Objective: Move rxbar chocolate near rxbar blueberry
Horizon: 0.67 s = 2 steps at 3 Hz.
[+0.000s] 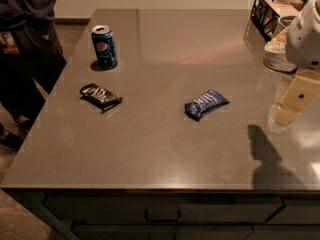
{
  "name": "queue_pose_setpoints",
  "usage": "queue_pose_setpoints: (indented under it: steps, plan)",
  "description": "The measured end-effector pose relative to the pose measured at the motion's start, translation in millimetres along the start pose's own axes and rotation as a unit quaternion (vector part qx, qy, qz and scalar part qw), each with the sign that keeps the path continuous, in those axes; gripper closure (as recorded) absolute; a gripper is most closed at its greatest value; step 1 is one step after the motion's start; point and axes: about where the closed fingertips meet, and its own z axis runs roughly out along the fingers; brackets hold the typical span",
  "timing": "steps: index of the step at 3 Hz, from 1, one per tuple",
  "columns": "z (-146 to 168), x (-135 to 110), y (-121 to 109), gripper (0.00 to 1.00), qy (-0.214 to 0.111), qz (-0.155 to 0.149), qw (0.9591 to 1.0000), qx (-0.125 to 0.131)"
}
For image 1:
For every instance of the black drawer handle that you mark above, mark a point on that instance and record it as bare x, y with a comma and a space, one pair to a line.
162, 215

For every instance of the blue pepsi can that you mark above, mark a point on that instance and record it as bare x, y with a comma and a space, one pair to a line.
104, 46

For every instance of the clear glass bowl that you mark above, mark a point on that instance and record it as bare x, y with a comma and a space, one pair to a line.
275, 50

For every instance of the black shoe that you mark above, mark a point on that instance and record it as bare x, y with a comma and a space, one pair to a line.
8, 139

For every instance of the black chocolate rxbar wrapper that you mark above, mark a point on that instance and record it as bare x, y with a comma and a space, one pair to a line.
100, 97

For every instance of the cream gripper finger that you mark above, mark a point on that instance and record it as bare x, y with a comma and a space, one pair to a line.
302, 91

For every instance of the grey cabinet drawer front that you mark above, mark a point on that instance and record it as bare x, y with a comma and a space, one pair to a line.
130, 210

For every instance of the person in dark clothes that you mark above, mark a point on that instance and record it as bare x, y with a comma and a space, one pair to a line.
39, 62

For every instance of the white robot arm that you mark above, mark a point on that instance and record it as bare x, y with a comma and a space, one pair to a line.
299, 45

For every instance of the id badge on person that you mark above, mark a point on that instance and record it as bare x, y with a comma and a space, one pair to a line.
8, 44

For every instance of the black wire basket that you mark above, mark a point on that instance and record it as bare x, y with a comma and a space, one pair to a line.
265, 14

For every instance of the blue blueberry rxbar wrapper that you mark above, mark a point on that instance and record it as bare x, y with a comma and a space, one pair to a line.
204, 104

